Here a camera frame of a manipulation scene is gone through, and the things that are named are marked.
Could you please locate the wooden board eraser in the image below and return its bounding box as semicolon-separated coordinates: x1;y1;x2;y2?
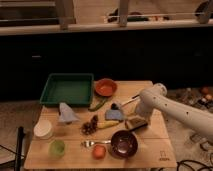
125;117;148;131

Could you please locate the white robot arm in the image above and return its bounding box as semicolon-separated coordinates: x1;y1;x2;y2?
135;83;213;143

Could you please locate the green plastic tray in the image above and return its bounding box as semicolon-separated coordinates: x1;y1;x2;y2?
40;73;94;107

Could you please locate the orange bowl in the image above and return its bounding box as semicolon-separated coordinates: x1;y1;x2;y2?
95;78;117;97

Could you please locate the small dark round object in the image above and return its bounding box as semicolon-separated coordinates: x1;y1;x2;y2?
111;103;119;110

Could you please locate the blue grey sponge block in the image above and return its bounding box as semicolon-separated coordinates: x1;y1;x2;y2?
105;110;124;121

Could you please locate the yellow banana toy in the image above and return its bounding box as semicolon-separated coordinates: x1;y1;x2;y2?
97;121;119;129

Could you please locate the pine cone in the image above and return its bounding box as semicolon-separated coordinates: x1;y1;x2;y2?
81;115;98;135

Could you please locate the wooden folding table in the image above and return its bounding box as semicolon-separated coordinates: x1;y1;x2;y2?
23;80;178;170

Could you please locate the grey blue cloth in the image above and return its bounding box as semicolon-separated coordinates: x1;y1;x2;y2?
59;103;79;123

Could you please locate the dark purple bowl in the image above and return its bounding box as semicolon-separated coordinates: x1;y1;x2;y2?
109;130;138;159

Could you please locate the silver fork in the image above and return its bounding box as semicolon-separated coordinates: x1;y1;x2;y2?
81;140;111;148

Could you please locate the orange tomato toy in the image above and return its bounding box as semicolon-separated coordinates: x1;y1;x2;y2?
92;145;106;159

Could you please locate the white cup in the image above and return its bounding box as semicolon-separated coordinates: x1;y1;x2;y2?
34;120;53;139

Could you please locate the green cup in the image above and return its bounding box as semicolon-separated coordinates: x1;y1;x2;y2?
49;140;65;157

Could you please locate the white handled knife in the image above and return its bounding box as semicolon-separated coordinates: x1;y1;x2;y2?
121;94;139;106

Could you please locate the black chair frame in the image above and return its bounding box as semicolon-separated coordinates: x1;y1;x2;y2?
0;126;25;171

